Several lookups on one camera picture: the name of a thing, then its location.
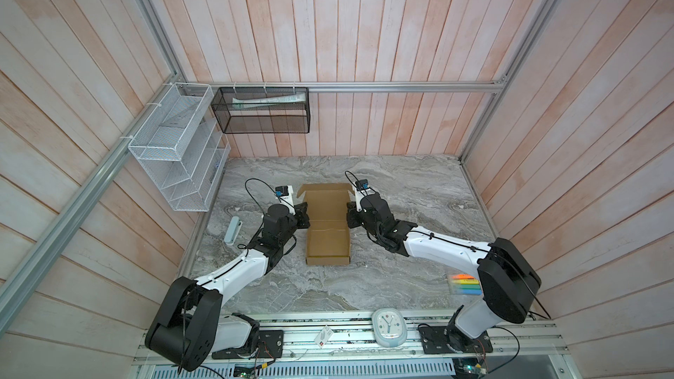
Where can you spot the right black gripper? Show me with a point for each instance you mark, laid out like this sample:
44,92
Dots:
352,214

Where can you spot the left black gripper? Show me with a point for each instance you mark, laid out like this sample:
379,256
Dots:
301,212

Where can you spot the brown cardboard box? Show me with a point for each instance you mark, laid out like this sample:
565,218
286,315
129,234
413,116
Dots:
328,237

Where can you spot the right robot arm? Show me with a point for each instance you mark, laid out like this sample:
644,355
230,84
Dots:
508,283

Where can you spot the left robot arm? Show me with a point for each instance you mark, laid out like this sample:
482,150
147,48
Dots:
187,327

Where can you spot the light blue small device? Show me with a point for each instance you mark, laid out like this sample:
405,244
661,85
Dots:
232,231

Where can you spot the white paper tag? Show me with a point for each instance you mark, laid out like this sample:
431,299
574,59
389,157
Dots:
324,336

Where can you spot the white round clock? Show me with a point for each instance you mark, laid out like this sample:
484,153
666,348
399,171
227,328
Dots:
390,327

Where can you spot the colourful marker pack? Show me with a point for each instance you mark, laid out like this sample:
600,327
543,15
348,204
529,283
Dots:
465,285

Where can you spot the paper in black basket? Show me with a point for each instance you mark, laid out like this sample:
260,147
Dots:
276,102

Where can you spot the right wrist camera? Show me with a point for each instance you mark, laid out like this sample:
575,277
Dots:
361,191

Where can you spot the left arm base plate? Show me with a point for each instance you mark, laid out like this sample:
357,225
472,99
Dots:
263,344

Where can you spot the aluminium rail front frame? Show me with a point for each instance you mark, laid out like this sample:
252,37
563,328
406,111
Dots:
534,349

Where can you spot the black wire mesh basket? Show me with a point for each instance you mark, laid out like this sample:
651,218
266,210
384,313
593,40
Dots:
264,120

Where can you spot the white wire mesh shelf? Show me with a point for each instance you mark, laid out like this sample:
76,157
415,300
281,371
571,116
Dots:
182,149

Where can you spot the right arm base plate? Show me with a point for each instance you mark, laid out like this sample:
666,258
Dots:
444,340

